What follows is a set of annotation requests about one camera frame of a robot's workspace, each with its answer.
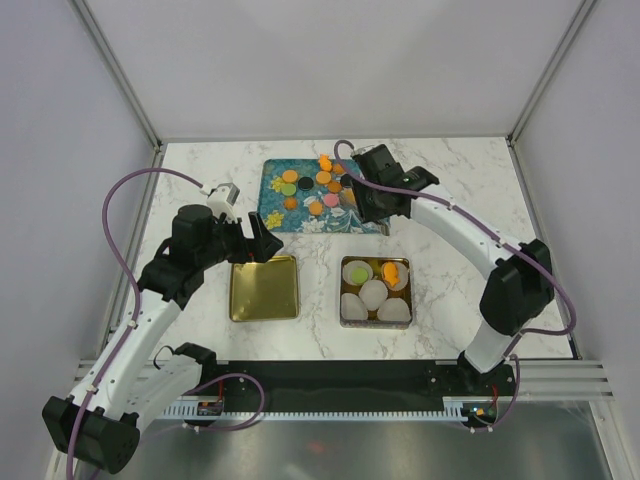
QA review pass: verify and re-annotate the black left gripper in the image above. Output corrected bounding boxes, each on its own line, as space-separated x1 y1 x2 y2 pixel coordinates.
197 212 282 269

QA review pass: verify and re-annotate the gold tin lid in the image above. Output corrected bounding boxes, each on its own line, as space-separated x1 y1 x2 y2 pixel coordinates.
229 255 300 323

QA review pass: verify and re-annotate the pink sandwich cookie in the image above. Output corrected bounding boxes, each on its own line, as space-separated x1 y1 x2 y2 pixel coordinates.
323 193 340 208

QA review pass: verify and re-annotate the green sandwich cookie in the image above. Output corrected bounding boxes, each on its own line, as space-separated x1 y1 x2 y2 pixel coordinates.
351 268 369 284

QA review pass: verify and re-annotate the orange fish cookie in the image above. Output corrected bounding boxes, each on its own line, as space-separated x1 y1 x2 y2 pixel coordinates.
318 155 333 172
381 262 401 290

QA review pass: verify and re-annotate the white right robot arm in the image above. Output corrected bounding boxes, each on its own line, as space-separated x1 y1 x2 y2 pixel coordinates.
351 144 555 395

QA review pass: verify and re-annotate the black sandwich cookie right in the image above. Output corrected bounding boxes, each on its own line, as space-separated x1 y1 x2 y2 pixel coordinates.
340 174 351 188

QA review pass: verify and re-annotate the black sandwich cookie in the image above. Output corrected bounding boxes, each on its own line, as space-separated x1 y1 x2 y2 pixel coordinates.
340 174 351 188
297 176 314 191

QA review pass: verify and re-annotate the orange ridged cookie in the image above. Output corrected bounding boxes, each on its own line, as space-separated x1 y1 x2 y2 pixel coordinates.
284 197 297 210

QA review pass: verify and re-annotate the orange fish cookie top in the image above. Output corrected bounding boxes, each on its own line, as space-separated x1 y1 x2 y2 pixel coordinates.
318 155 333 172

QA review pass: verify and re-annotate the teal floral tray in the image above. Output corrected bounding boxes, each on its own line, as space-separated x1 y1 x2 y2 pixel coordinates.
257 159 382 235

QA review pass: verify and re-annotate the green cookie on tray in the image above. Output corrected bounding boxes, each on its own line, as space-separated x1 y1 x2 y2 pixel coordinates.
280 183 297 197

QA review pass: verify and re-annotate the white paper cupcake liner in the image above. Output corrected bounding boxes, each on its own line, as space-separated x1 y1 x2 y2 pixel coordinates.
342 260 374 286

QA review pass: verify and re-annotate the square cookie tin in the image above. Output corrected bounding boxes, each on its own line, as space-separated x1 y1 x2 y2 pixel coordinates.
339 256 414 330

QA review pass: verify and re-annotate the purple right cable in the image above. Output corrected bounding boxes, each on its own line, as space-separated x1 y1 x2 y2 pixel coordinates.
333 139 579 446

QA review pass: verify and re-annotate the purple cable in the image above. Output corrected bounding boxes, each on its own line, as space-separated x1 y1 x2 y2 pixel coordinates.
63 168 206 480
333 139 579 446

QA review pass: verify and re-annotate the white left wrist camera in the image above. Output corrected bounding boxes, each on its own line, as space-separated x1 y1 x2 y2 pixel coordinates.
206 183 240 223

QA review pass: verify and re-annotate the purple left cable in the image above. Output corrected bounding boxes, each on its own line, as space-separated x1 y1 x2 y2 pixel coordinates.
63 168 206 480

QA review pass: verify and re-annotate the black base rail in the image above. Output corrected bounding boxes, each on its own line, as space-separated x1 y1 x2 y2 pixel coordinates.
164 357 516 419

